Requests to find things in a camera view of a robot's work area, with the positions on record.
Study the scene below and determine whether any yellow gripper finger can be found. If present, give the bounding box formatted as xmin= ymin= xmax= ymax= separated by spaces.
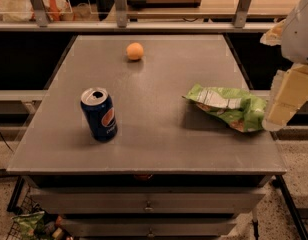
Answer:
xmin=262 ymin=64 xmax=308 ymax=131
xmin=260 ymin=20 xmax=285 ymax=46

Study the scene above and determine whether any green rice chip bag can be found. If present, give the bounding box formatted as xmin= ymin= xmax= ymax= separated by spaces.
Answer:
xmin=184 ymin=84 xmax=267 ymax=133

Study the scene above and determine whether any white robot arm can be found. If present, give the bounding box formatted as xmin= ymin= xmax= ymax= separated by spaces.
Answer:
xmin=262 ymin=0 xmax=308 ymax=131

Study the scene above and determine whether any white orange plastic bag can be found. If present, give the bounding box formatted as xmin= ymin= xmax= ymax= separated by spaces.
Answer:
xmin=0 ymin=0 xmax=75 ymax=22

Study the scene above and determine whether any green snack bag in basket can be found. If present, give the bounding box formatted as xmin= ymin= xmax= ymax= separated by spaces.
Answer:
xmin=13 ymin=211 xmax=45 ymax=240

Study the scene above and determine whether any orange fruit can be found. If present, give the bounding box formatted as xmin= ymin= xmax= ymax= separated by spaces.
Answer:
xmin=126 ymin=43 xmax=144 ymax=61

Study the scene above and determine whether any upper drawer knob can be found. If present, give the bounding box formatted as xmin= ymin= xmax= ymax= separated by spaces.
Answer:
xmin=143 ymin=201 xmax=154 ymax=213

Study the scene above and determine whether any drawer knob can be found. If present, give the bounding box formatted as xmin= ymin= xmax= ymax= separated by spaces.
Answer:
xmin=147 ymin=228 xmax=155 ymax=238
xmin=143 ymin=201 xmax=154 ymax=213

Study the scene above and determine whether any blue Pepsi can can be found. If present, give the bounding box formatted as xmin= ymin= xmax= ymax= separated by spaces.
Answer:
xmin=80 ymin=87 xmax=118 ymax=141

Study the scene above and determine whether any lower drawer knob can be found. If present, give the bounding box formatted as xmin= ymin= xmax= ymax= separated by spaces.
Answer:
xmin=147 ymin=228 xmax=155 ymax=238

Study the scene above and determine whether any grey metal railing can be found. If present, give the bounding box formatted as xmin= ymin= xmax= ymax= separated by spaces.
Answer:
xmin=0 ymin=4 xmax=275 ymax=34

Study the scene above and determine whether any grey drawer cabinet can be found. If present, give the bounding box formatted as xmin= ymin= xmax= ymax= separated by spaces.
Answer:
xmin=30 ymin=185 xmax=265 ymax=239

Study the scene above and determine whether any black cable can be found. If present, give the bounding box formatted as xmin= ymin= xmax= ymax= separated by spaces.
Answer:
xmin=0 ymin=125 xmax=14 ymax=153

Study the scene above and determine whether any black wire basket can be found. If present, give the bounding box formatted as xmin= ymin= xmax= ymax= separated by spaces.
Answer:
xmin=6 ymin=190 xmax=78 ymax=240

